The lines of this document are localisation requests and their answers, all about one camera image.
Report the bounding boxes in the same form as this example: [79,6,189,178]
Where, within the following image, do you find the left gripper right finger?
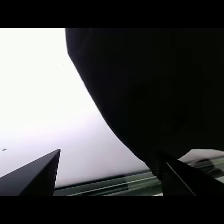
[159,153,224,197]

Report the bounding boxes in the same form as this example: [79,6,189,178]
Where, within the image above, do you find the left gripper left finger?
[0,148,62,197]

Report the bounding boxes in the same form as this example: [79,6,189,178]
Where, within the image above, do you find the black garment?
[65,27,224,178]

